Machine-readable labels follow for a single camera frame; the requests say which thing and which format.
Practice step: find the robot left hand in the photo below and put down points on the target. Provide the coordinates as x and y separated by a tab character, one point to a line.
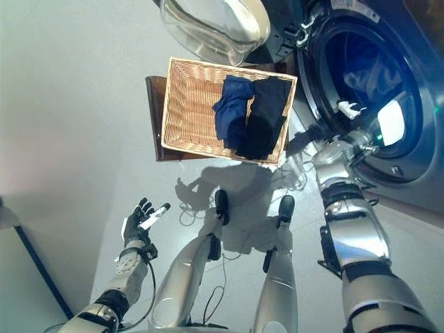
135	229

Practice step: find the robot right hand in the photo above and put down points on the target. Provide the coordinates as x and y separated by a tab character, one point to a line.
390	125

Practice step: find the black garment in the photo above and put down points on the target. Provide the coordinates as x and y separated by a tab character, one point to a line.
267	121

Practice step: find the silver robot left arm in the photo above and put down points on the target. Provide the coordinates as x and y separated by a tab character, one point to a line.
121	288

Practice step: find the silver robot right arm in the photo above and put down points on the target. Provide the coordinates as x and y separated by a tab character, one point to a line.
360	236

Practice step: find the dark grey washing machine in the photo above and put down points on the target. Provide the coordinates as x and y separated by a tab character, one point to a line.
426	104

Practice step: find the silver robot left leg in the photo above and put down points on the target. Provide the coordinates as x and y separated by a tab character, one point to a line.
180	277

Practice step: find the silver robot leg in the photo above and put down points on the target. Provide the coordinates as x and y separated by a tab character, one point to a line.
180	277
277	277

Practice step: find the white washer plinth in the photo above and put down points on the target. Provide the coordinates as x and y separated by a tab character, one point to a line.
409	218

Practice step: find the brown wooden stool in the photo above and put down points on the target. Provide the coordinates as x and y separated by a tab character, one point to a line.
154	114

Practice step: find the white board black edge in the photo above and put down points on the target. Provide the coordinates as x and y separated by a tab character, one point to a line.
21	263

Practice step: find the wicker laundry basket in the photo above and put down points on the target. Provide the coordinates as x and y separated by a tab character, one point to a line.
187	111

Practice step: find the silver robot right leg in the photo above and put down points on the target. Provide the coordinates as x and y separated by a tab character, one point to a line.
277	277

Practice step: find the blue garment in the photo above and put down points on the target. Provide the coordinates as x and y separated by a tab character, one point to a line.
230	107

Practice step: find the round glass washer door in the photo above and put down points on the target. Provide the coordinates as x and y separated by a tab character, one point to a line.
215	24

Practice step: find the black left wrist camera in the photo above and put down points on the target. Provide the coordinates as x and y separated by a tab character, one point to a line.
151	251

